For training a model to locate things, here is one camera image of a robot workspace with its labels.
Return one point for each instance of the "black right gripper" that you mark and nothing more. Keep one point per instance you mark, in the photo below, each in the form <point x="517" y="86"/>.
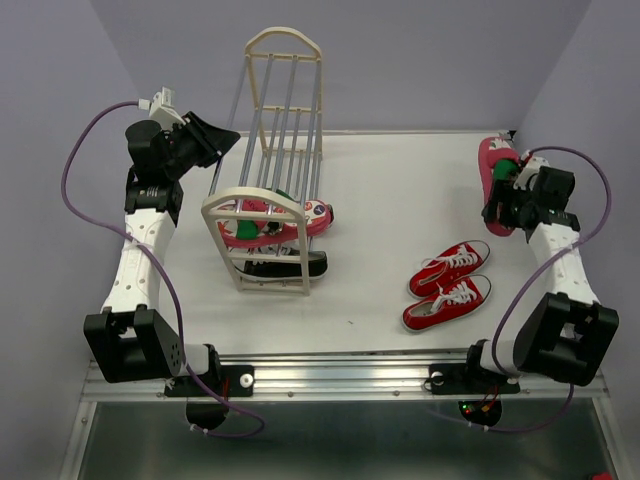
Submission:
<point x="502" y="191"/>

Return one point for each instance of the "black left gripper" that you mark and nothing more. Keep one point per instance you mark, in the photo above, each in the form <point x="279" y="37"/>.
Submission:
<point x="213" y="141"/>

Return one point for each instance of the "pink green flip-flop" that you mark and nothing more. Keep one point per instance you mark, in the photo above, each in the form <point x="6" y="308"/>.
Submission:
<point x="250" y="234"/>
<point x="498" y="166"/>

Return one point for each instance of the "cream and chrome shoe shelf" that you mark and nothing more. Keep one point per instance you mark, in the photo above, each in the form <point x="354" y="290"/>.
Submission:
<point x="283" y="71"/>

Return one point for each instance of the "red sneaker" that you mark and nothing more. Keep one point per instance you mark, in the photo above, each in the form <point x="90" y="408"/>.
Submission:
<point x="451" y="302"/>
<point x="457" y="261"/>

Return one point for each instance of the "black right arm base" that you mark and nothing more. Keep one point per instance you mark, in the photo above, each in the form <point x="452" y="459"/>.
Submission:
<point x="481" y="393"/>

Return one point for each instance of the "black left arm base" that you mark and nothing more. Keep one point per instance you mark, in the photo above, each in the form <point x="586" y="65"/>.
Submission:
<point x="232" y="381"/>

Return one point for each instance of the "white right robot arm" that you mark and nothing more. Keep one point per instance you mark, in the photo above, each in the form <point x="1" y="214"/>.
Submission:
<point x="566" y="336"/>

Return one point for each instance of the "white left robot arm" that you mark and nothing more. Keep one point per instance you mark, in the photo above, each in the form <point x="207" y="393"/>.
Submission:
<point x="129" y="338"/>

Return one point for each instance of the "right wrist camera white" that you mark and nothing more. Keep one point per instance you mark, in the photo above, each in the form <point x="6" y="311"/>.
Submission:
<point x="530" y="166"/>

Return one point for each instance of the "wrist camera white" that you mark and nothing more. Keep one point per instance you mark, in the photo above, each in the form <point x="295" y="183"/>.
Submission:
<point x="161" y="109"/>
<point x="530" y="166"/>

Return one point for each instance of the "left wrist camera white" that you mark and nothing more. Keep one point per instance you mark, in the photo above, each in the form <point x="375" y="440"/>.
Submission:
<point x="161" y="109"/>

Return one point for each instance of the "aluminium mounting rail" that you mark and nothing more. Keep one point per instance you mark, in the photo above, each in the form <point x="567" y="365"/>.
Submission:
<point x="353" y="377"/>

